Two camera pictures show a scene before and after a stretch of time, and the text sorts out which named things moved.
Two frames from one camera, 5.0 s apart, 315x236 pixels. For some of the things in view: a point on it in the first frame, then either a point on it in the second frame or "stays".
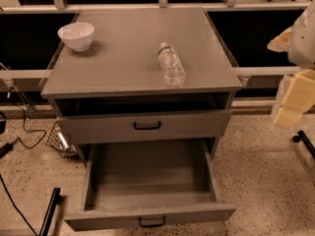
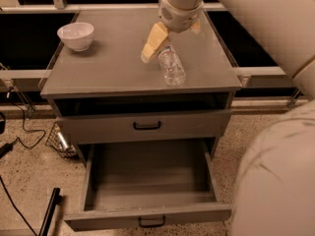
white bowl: (78, 35) stays
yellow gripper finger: (281, 42) -> (196, 27)
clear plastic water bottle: (172, 67) stays
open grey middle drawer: (149, 181) stays
